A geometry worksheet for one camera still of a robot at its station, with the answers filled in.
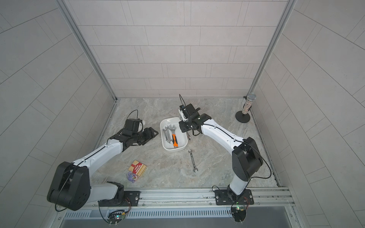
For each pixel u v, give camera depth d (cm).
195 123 60
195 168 82
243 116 104
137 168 79
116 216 65
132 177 75
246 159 44
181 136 94
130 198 71
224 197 72
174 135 94
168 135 94
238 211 68
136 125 69
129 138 63
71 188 40
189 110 65
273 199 71
